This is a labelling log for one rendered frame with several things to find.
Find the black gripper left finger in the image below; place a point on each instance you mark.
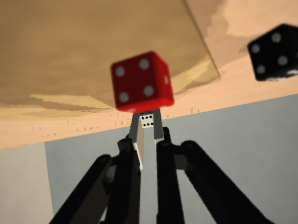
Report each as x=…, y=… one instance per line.
x=121, y=191

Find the tan flat mat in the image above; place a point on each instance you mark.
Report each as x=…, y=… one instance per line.
x=55, y=55

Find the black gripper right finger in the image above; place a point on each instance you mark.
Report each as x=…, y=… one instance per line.
x=226, y=203

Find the red die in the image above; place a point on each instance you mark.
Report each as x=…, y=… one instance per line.
x=141, y=83

